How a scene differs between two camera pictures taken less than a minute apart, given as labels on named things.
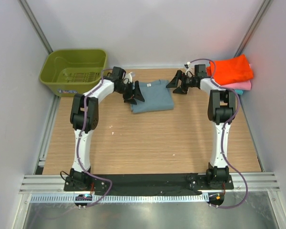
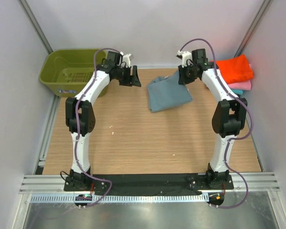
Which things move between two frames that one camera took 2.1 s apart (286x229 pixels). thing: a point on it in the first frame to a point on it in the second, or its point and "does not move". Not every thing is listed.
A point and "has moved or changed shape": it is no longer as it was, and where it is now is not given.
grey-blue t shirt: (157, 95) has moved or changed shape
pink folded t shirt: (244, 86) does not move
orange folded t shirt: (230, 70) does not move
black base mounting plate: (147, 184) does not move
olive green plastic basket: (66, 72) does not move
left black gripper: (137, 94) to (128, 82)
